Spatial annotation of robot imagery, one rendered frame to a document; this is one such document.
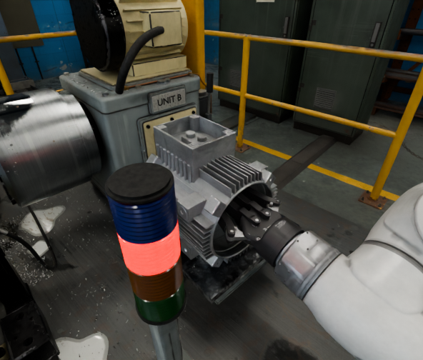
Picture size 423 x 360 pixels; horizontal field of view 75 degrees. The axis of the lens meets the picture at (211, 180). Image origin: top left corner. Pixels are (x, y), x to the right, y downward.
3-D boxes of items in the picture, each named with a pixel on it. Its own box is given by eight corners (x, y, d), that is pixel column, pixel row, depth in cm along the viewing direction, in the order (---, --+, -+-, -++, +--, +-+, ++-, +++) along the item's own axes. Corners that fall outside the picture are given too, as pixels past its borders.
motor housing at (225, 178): (147, 225, 62) (133, 150, 51) (211, 191, 72) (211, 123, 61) (204, 284, 49) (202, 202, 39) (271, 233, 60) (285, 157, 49)
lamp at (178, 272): (121, 276, 33) (114, 251, 30) (163, 250, 36) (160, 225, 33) (148, 313, 29) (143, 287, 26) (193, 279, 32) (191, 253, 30)
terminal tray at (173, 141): (156, 160, 55) (151, 126, 51) (197, 143, 61) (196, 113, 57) (192, 186, 48) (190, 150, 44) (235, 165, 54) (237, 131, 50)
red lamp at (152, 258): (114, 251, 30) (105, 221, 28) (160, 225, 33) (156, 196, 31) (143, 287, 26) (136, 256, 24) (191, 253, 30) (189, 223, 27)
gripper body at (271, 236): (313, 221, 43) (268, 188, 48) (279, 249, 38) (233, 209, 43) (299, 250, 48) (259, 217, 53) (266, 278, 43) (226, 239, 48)
